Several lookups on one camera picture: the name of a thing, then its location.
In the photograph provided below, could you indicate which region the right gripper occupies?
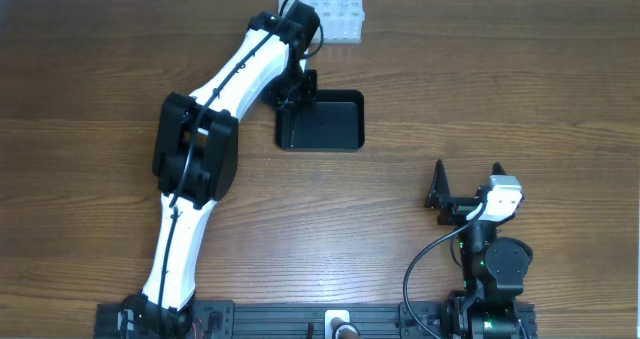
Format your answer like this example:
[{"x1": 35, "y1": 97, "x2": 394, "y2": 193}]
[{"x1": 423, "y1": 158, "x2": 508, "y2": 227}]

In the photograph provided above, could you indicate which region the black tray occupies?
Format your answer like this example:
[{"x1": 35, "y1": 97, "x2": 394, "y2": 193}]
[{"x1": 273, "y1": 87, "x2": 366, "y2": 153}]

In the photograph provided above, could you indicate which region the white test tube rack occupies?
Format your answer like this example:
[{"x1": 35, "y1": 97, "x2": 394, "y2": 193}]
[{"x1": 277, "y1": 0, "x2": 367, "y2": 46}]

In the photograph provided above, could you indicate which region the mounting rail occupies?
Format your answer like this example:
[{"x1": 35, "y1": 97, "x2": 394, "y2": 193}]
[{"x1": 94, "y1": 298, "x2": 539, "y2": 339}]

